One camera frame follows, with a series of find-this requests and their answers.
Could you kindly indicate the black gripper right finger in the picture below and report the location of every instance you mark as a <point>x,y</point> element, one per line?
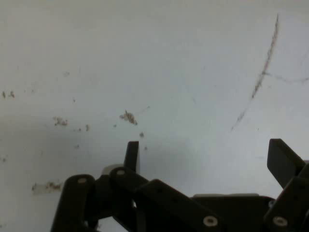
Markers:
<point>287,169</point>

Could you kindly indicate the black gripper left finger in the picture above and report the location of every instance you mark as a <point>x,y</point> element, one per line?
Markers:
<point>125,193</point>

